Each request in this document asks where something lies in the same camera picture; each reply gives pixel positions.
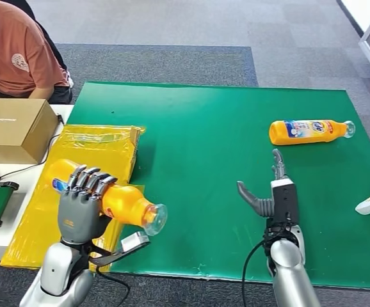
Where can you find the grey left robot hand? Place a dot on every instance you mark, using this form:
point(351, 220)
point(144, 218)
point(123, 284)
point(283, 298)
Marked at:
point(79, 216)

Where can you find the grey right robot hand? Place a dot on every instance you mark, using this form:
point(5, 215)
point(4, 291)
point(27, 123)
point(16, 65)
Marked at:
point(263, 204)

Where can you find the yellow detergent bottle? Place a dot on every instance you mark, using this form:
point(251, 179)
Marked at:
point(127, 205)
point(303, 132)

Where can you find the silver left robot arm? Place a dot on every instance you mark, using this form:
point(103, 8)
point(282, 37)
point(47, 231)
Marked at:
point(58, 277)

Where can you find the yellow plastic wrapped box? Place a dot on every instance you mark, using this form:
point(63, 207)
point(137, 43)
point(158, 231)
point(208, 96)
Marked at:
point(92, 146)

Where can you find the white side table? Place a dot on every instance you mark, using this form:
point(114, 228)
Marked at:
point(18, 186)

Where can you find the green table mat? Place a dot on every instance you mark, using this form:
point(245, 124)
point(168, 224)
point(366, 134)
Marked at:
point(211, 140)

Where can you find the brown cardboard box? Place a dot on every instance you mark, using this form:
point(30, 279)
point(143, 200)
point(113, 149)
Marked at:
point(10, 127)

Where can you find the person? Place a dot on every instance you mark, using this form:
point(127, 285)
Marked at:
point(49, 42)
point(15, 55)

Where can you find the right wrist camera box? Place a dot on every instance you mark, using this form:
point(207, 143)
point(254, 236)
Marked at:
point(285, 201)

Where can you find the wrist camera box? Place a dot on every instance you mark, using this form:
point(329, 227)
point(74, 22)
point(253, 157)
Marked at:
point(124, 250)
point(285, 201)

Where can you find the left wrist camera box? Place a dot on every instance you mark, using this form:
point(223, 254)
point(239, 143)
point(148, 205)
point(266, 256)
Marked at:
point(124, 250)

